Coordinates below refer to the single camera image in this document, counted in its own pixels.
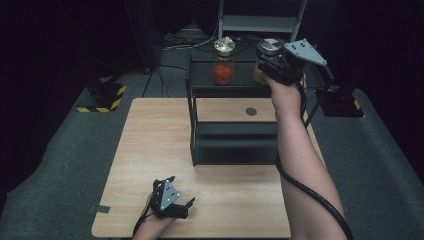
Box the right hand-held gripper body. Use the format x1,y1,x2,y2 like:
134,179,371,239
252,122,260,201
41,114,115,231
266,37,328,87

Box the person's right hand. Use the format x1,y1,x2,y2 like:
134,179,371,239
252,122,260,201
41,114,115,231
265,73,308,118

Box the black tripod legs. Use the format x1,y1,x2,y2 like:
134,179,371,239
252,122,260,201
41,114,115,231
141,64,188,98

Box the person's left hand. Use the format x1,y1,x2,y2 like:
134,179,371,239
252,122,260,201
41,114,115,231
132,199,176,240

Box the orange-filled glass jar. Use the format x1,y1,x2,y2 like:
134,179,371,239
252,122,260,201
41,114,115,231
212,35,236,86

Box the beige-filled glass jar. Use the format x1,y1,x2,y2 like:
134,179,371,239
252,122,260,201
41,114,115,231
252,37,285,85

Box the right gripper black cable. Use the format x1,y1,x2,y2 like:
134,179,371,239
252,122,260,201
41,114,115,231
275,74,355,240

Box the black metal shelf rack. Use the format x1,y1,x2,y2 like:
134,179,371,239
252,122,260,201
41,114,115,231
185,49,336,167

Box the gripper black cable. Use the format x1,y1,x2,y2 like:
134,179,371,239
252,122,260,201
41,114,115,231
275,74,355,240
131,193,155,240

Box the black yellow striped stand base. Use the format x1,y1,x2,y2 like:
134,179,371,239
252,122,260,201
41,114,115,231
315,84,365,118
76,81,128,114

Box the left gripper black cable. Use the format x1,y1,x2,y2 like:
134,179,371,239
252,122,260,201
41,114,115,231
131,193,155,240

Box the grey metal stand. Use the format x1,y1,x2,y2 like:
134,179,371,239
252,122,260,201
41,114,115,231
215,0,308,61

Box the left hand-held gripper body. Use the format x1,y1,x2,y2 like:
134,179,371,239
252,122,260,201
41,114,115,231
149,178,188,220

